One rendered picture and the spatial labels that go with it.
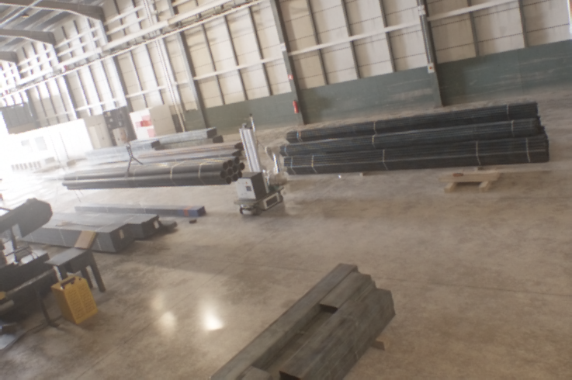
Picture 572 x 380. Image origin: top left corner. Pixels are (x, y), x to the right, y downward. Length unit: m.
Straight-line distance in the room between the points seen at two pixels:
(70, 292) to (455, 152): 7.39
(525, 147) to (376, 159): 3.04
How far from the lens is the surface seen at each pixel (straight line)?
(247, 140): 9.55
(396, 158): 10.13
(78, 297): 7.46
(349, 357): 4.52
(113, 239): 9.82
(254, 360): 4.33
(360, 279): 5.09
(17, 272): 9.20
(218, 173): 8.16
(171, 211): 11.29
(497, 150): 9.49
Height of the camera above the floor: 2.96
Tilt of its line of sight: 12 degrees down
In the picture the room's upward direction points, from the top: 14 degrees counter-clockwise
